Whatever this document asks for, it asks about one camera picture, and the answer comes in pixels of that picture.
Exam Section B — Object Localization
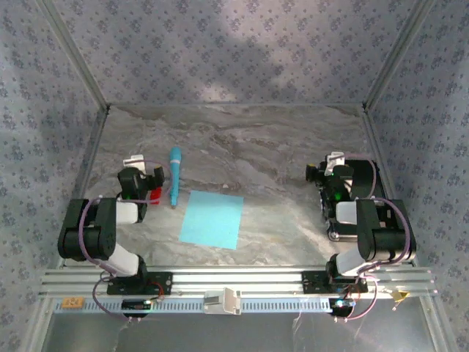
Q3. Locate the small black circuit board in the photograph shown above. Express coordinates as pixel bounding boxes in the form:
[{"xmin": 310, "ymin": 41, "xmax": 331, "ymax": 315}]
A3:
[
  {"xmin": 122, "ymin": 298, "xmax": 153, "ymax": 312},
  {"xmin": 328, "ymin": 298, "xmax": 357, "ymax": 312}
]

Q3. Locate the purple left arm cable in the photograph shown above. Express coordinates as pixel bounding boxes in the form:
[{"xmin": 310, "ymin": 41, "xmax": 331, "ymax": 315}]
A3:
[{"xmin": 78, "ymin": 158, "xmax": 174, "ymax": 324}]

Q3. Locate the slotted grey cable duct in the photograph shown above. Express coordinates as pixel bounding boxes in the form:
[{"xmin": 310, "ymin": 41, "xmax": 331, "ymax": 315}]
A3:
[{"xmin": 53, "ymin": 297, "xmax": 340, "ymax": 315}]

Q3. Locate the light blue paper sheet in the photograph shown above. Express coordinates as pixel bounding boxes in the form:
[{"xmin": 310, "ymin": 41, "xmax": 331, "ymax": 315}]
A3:
[{"xmin": 178, "ymin": 189, "xmax": 245, "ymax": 251}]

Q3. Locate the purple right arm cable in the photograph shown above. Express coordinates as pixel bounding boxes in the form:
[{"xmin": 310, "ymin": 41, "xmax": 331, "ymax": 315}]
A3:
[{"xmin": 335, "ymin": 153, "xmax": 413, "ymax": 323}]

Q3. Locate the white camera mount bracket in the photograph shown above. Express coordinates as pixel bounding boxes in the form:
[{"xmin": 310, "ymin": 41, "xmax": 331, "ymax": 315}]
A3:
[{"xmin": 204, "ymin": 287, "xmax": 243, "ymax": 316}]

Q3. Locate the aluminium mounting rail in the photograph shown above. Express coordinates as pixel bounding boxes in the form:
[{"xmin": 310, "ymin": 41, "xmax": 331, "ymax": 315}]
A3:
[{"xmin": 39, "ymin": 266, "xmax": 439, "ymax": 298}]

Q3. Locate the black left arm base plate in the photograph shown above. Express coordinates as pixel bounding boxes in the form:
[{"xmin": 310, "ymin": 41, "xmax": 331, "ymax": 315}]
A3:
[{"xmin": 106, "ymin": 271, "xmax": 174, "ymax": 296}]

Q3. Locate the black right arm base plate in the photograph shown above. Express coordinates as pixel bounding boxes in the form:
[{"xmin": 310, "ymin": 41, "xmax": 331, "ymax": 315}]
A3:
[{"xmin": 301, "ymin": 271, "xmax": 369, "ymax": 294}]

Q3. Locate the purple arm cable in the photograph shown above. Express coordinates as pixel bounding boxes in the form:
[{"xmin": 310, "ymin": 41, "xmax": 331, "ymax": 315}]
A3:
[
  {"xmin": 78, "ymin": 158, "xmax": 174, "ymax": 324},
  {"xmin": 335, "ymin": 153, "xmax": 413, "ymax": 323}
]

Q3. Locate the aluminium table side rail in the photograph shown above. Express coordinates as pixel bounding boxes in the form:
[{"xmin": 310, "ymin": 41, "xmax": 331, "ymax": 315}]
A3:
[
  {"xmin": 361, "ymin": 108, "xmax": 418, "ymax": 268},
  {"xmin": 58, "ymin": 108, "xmax": 111, "ymax": 268}
]

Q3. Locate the black ridged box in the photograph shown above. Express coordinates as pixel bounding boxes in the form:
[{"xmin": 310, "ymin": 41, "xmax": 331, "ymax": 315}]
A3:
[{"xmin": 317, "ymin": 158, "xmax": 389, "ymax": 243}]

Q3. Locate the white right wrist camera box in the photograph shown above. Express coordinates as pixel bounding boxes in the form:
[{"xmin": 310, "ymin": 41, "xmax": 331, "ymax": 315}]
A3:
[{"xmin": 326, "ymin": 151, "xmax": 346, "ymax": 174}]

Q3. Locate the light blue pen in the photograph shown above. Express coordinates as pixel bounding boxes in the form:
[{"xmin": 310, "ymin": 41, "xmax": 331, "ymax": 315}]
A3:
[{"xmin": 168, "ymin": 146, "xmax": 183, "ymax": 210}]

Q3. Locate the aluminium frame post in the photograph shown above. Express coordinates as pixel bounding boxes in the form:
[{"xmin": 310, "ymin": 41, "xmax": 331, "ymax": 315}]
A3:
[
  {"xmin": 38, "ymin": 0, "xmax": 111, "ymax": 111},
  {"xmin": 364, "ymin": 0, "xmax": 437, "ymax": 111}
]

